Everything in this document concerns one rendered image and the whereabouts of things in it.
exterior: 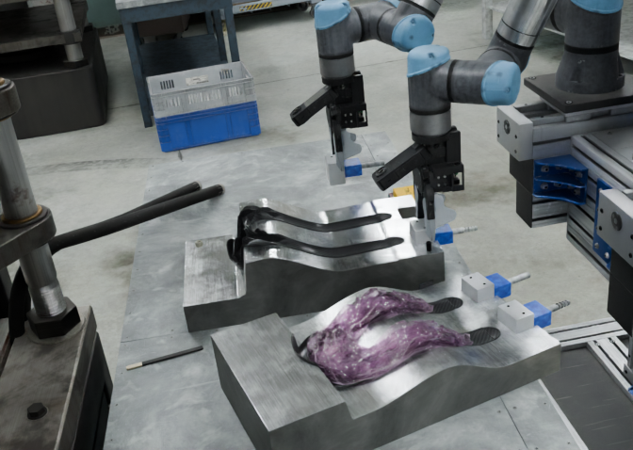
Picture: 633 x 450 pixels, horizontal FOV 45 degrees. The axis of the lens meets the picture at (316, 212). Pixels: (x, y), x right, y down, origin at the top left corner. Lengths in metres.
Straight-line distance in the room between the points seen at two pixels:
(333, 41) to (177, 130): 3.03
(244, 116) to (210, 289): 3.17
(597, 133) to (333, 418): 1.01
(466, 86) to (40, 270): 0.86
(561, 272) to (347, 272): 1.76
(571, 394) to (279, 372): 1.19
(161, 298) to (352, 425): 0.62
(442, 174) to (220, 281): 0.47
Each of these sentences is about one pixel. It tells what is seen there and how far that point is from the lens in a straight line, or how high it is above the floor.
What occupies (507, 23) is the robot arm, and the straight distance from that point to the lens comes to 1.45.
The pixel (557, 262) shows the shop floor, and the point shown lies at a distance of 3.19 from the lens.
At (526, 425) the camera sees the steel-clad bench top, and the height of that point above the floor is 0.80.
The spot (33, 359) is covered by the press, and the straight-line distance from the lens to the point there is 1.59.
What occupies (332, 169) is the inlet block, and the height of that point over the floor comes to 0.94.
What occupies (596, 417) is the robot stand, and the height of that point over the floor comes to 0.21.
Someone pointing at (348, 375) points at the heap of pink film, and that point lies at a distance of 1.21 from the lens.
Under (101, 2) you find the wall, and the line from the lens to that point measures 7.79.
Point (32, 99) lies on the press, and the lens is 5.28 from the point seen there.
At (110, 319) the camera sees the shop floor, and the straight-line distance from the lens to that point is 3.13.
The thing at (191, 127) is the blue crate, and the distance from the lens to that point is 4.60.
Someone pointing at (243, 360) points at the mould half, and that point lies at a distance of 1.22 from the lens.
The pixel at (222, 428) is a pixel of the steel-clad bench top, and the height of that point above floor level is 0.80.
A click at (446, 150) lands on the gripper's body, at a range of 1.45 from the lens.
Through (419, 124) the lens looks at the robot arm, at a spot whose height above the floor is 1.13.
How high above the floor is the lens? 1.64
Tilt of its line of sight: 27 degrees down
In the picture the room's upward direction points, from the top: 7 degrees counter-clockwise
